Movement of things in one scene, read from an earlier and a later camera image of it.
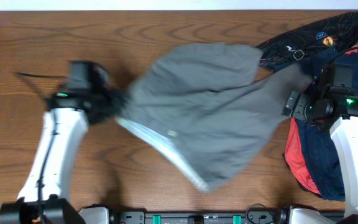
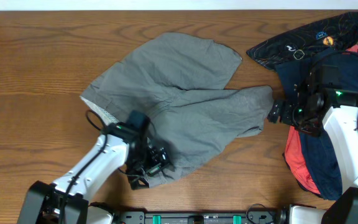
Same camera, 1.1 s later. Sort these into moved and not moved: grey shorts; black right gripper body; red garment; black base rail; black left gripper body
Moved: black left gripper body; black right gripper body; grey shorts
Not moved: red garment; black base rail
